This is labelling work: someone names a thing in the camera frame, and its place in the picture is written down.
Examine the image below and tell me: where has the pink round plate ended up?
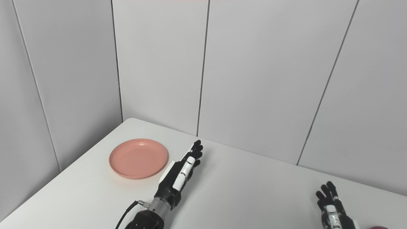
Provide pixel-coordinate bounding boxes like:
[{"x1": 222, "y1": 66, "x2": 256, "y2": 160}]
[{"x1": 109, "y1": 138, "x2": 168, "y2": 180}]

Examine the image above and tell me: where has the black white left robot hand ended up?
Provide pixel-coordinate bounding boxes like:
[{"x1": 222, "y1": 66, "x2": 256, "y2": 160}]
[{"x1": 154, "y1": 140, "x2": 204, "y2": 210}]

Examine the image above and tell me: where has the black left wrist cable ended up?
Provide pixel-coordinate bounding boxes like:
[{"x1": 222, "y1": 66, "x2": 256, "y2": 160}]
[{"x1": 115, "y1": 200, "x2": 150, "y2": 229}]

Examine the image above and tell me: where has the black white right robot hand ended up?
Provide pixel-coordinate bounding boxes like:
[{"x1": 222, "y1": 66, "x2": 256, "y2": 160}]
[{"x1": 315, "y1": 181, "x2": 364, "y2": 229}]

